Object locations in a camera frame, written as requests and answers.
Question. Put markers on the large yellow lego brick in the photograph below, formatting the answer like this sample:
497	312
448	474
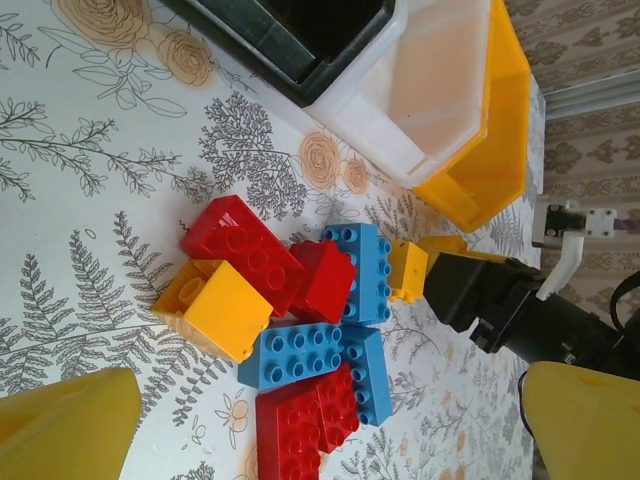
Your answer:
220	310

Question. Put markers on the long red lego brick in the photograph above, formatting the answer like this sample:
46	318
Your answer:
245	255
290	435

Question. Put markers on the small red lego brick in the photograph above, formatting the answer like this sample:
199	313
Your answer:
337	407

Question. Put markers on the black plastic bin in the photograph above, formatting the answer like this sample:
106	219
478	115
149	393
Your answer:
310	45

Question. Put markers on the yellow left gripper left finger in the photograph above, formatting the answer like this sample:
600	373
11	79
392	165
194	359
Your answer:
75	425

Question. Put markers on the floral white tablecloth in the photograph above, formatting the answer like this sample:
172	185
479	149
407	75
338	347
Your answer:
100	200

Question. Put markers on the blue lego brick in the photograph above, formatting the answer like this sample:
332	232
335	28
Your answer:
295	352
362	272
367	375

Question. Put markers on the yellow plastic bin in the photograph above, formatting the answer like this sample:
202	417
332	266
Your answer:
495	165

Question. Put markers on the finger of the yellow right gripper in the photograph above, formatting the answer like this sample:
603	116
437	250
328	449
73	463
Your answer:
445	245

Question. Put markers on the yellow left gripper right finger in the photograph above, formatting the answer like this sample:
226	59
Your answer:
590	430

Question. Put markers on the small yellow lego brick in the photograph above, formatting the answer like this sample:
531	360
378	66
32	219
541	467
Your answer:
407	270

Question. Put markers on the white plastic bin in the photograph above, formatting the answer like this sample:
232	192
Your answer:
430	90

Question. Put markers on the grey metal rail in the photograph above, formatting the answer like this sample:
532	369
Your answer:
595	95

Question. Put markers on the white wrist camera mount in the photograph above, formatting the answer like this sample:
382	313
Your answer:
570	235

